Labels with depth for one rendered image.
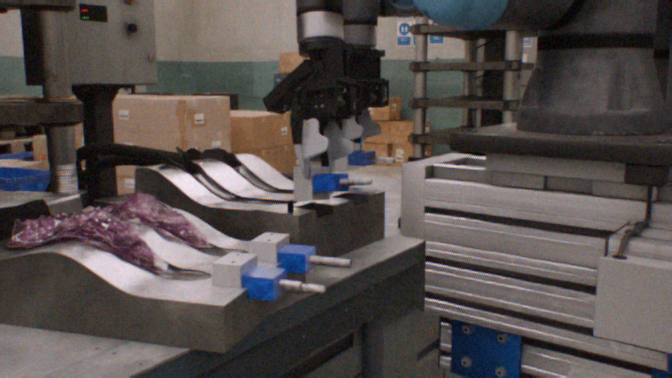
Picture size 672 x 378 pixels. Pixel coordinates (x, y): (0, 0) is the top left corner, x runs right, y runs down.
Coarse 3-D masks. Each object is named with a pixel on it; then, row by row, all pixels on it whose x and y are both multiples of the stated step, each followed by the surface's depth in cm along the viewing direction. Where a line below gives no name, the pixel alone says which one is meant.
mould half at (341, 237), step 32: (192, 160) 127; (256, 160) 134; (160, 192) 115; (192, 192) 112; (256, 192) 121; (352, 192) 117; (384, 192) 119; (224, 224) 107; (256, 224) 103; (288, 224) 99; (320, 224) 103; (352, 224) 111; (384, 224) 120
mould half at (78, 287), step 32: (32, 192) 106; (0, 256) 82; (32, 256) 76; (64, 256) 75; (96, 256) 77; (192, 256) 87; (0, 288) 78; (32, 288) 77; (64, 288) 76; (96, 288) 74; (128, 288) 74; (160, 288) 75; (192, 288) 75; (224, 288) 75; (0, 320) 79; (32, 320) 78; (64, 320) 76; (96, 320) 75; (128, 320) 74; (160, 320) 72; (192, 320) 71; (224, 320) 70; (256, 320) 78; (224, 352) 71
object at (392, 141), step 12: (372, 108) 798; (384, 108) 787; (396, 108) 799; (372, 120) 799; (384, 120) 789; (396, 120) 800; (408, 120) 804; (384, 132) 795; (396, 132) 786; (408, 132) 777; (372, 144) 804; (384, 144) 795; (396, 144) 792; (408, 144) 779; (432, 144) 793; (396, 156) 790
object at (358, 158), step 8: (352, 152) 132; (360, 152) 131; (368, 152) 131; (336, 160) 134; (344, 160) 133; (352, 160) 132; (360, 160) 131; (368, 160) 131; (376, 160) 131; (384, 160) 130; (392, 160) 129; (336, 168) 134; (344, 168) 133; (352, 168) 134
